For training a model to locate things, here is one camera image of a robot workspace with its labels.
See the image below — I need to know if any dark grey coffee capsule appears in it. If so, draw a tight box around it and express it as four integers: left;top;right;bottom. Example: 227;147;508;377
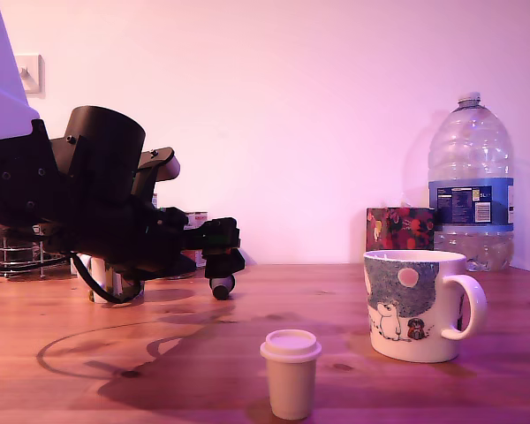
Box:
208;272;239;302

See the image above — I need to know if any white coffee capsule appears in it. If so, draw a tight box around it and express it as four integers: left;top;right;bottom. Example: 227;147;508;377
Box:
259;329;323;420

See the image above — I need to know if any white can with red label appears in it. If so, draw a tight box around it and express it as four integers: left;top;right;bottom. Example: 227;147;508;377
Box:
196;210;210;269

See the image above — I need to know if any white can with chicken picture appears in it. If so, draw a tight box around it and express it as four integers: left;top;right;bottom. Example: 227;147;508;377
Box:
181;211;199;270

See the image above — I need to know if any green print cartoon mug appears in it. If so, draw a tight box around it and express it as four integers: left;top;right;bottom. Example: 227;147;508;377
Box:
87;254;146;306

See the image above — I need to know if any red floral box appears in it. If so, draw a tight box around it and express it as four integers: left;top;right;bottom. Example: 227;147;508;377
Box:
365;206;436;254

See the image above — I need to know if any large blue-grey cartoon mug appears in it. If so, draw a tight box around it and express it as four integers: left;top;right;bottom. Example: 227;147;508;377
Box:
362;249;488;364

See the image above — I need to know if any large clear water bottle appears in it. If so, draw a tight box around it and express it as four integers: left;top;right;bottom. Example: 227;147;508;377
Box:
427;91;516;273

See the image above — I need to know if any pale gripper camera box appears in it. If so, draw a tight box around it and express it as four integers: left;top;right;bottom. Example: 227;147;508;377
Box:
135;147;183;183

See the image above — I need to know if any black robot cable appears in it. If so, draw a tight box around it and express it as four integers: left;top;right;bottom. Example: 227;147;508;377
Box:
68;250;145;306

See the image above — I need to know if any chrome wire utensil rack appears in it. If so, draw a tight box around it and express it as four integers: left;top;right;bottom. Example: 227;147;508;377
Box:
0;236;72;280

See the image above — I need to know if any white wall knob plate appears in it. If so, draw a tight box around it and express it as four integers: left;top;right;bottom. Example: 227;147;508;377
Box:
13;53;45;96

